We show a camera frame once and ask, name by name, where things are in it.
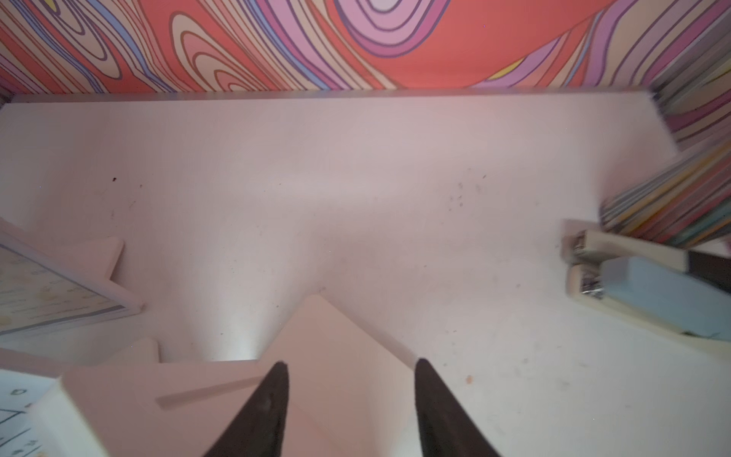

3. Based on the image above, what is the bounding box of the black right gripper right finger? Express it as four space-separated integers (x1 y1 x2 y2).
414 358 500 457

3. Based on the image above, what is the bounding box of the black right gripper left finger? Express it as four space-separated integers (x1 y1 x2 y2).
205 362 289 457

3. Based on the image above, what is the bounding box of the white board panel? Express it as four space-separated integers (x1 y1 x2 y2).
30 295 421 456
1 220 145 341
1 338 171 456

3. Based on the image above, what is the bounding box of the hand-drawn colourful menu sheet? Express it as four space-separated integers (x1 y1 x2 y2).
1 388 47 457

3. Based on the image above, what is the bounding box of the Dim Sum Inn menu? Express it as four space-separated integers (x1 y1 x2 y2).
1 246 124 336

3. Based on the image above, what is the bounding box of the white board front panel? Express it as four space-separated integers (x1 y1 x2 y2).
1 220 145 341

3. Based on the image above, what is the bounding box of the black and beige stapler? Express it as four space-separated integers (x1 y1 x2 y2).
563 228 730 292

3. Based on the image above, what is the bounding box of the clear pencil holder cup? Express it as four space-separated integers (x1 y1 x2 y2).
599 141 730 249

